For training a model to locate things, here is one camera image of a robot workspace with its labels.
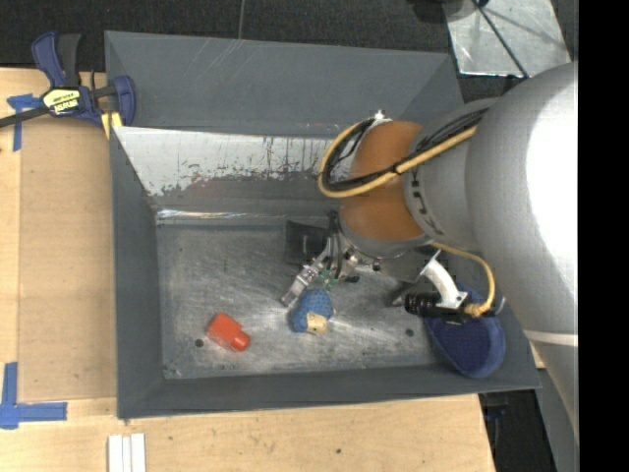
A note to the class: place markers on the black cylinder on white bracket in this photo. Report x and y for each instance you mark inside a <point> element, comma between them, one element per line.
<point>444,283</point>

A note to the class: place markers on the blue mesh bowl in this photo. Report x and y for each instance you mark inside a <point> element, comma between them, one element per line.
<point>469,347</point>

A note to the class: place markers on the red plastic block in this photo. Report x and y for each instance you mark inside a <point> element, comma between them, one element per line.
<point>226,331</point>

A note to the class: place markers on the pale wood board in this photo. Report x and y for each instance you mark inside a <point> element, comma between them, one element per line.
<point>66,263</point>

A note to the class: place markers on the grey metal bin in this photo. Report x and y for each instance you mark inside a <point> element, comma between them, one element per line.
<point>236,86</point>

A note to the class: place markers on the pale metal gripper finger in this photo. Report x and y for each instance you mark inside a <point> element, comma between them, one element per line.
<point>294,287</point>
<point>301,293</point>

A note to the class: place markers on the black box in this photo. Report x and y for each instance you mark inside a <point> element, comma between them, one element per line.
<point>297,241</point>

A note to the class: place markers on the blue knitted toy figure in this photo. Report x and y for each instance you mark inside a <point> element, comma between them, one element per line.
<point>314,308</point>

